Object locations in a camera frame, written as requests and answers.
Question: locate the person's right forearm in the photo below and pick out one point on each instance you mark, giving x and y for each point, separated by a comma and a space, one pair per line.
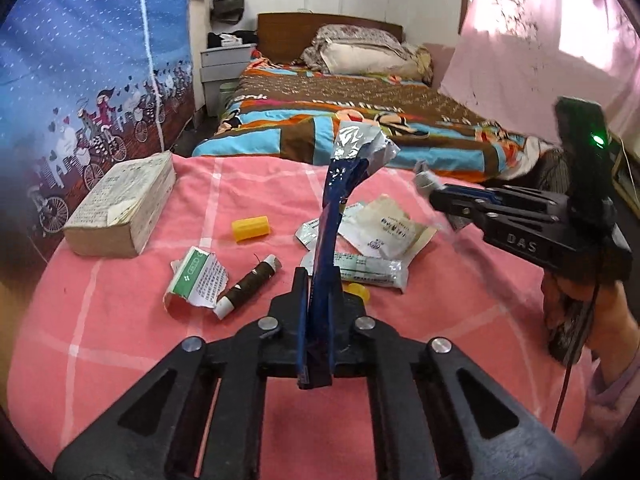
617, 405

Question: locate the person's right hand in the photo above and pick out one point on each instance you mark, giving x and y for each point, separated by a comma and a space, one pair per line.
617, 315

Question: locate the blue printed wardrobe cover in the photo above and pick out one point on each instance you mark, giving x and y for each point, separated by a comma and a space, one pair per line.
75, 60

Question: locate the grey white wrapper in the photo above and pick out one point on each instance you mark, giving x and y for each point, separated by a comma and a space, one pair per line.
426, 177

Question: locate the dark clothes pile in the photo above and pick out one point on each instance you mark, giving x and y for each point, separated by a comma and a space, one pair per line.
220, 39

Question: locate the grey nightstand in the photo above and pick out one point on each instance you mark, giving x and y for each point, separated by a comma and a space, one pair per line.
225, 57

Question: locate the thick old book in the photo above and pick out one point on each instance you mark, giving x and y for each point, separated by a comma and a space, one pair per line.
120, 200

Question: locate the yellow plastic cap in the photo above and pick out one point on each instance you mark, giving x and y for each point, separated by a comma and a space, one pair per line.
250, 228

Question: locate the wooden headboard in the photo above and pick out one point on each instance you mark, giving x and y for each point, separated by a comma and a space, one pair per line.
285, 30

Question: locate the floral folded bedding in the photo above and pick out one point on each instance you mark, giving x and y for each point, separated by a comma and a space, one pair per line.
419, 62

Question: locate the white green tube pack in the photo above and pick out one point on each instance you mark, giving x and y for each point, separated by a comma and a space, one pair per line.
375, 270

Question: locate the beige paper packet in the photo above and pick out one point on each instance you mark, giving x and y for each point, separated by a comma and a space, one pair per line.
395, 230

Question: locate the wooden desk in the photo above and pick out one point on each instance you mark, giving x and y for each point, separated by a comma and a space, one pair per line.
627, 175

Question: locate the floral pillow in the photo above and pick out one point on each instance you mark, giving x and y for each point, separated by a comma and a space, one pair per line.
355, 37

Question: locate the pale green bin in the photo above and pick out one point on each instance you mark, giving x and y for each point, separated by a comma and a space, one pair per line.
227, 100

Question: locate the small white sachet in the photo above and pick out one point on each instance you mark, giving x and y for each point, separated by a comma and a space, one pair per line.
306, 232

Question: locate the cream pillow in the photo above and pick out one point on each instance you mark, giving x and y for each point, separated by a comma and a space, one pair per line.
365, 60

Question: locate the torn green white box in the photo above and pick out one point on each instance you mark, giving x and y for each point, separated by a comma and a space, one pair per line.
192, 270

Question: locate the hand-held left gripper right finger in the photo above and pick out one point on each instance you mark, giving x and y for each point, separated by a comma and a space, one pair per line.
346, 327

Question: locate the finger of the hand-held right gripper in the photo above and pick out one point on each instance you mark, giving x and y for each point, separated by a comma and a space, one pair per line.
460, 210
480, 194

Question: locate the pink curtain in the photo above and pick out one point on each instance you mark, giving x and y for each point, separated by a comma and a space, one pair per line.
520, 60

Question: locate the dark striped cloth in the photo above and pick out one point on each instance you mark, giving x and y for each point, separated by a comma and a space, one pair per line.
552, 170

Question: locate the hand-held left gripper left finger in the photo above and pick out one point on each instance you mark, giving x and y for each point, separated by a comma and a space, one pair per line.
295, 322

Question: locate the small yellow bottle cap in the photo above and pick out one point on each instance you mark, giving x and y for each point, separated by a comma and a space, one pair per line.
361, 292

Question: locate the blue foil snack wrapper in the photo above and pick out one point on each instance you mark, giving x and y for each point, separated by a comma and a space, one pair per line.
330, 220

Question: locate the brown thread spool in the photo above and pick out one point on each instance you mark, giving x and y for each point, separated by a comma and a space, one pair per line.
247, 285

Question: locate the white paper sachet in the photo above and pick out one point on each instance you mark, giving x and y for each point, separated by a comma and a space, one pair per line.
351, 214

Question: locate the patchwork quilt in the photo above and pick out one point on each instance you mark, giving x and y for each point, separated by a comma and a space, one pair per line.
300, 110

